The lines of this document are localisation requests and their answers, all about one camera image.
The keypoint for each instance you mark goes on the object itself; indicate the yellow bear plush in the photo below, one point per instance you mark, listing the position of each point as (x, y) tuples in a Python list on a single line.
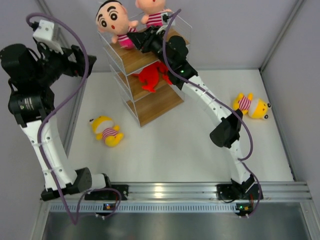
[(106, 130), (255, 108)]

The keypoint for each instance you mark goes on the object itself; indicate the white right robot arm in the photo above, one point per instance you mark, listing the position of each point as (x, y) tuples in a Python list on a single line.
[(173, 51)]

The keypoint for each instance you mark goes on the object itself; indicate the pink bald baby doll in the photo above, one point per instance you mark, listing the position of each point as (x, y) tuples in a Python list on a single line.
[(152, 10)]

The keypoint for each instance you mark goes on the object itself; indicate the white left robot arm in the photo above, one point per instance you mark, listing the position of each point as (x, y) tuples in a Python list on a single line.
[(31, 102)]

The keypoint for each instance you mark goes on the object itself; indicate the red shark plush toy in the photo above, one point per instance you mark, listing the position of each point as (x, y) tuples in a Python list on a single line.
[(149, 76)]

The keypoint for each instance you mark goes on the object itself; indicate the yellow bear plush right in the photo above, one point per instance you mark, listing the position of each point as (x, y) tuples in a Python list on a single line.
[(255, 108)]

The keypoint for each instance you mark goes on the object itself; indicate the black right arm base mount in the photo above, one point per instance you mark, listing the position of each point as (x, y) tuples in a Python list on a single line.
[(230, 192)]

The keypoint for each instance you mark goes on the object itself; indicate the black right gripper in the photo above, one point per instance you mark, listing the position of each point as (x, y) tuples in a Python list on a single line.
[(152, 36)]

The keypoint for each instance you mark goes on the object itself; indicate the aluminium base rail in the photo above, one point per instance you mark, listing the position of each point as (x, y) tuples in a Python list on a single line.
[(283, 191)]

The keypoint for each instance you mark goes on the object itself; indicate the yellow bear plush left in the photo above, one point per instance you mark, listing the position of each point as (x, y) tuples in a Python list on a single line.
[(106, 130)]

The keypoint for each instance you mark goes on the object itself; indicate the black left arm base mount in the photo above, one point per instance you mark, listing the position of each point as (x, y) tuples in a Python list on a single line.
[(109, 195)]

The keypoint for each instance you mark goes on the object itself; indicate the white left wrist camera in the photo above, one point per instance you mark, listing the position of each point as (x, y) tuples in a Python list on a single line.
[(45, 33)]

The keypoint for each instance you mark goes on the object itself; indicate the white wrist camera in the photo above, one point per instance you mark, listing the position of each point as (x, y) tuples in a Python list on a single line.
[(45, 33), (166, 17)]

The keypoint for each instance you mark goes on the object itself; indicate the white wire wooden shelf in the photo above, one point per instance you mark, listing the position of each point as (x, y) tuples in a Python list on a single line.
[(143, 105)]

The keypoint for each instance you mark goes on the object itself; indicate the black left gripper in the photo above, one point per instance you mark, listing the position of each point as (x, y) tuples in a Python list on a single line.
[(79, 57)]

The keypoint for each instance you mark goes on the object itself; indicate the slotted grey cable duct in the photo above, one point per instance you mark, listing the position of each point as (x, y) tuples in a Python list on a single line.
[(160, 207)]

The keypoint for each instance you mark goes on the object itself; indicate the pink black-haired boy doll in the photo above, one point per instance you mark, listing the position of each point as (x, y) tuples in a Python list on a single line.
[(112, 18)]

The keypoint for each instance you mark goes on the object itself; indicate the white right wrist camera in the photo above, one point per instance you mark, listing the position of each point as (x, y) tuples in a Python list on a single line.
[(166, 17)]

